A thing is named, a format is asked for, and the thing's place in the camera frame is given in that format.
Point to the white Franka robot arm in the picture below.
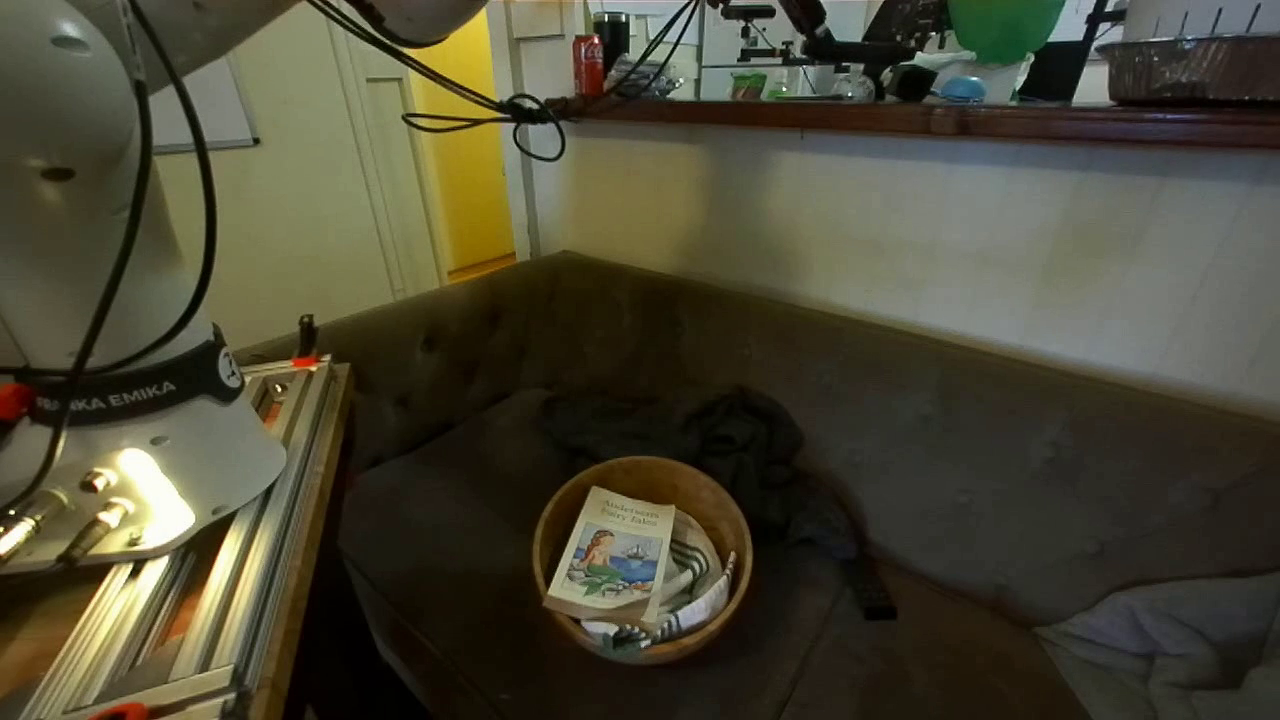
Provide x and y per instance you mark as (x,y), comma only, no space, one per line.
(135,427)

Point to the round wooden bowl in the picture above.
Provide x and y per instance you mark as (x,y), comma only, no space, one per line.
(660,482)

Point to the dark fleece cloth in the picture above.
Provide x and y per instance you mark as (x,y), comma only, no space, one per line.
(750,446)

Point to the white striped items in bowl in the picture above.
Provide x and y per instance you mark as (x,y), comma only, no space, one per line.
(691,599)

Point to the dark brown couch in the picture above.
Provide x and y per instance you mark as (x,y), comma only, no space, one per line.
(940,533)

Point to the grey pillow on couch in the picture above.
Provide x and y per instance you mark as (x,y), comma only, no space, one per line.
(1185,648)

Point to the illustrated paperback book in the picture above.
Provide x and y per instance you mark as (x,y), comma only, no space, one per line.
(612,556)

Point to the red can on shelf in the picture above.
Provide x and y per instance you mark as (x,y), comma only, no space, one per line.
(589,67)

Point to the green balloon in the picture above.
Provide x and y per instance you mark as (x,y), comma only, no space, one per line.
(1003,29)

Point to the metal dish rack tray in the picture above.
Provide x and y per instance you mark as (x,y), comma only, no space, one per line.
(1194,68)

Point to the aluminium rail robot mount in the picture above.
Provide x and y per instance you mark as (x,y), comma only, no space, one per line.
(142,599)

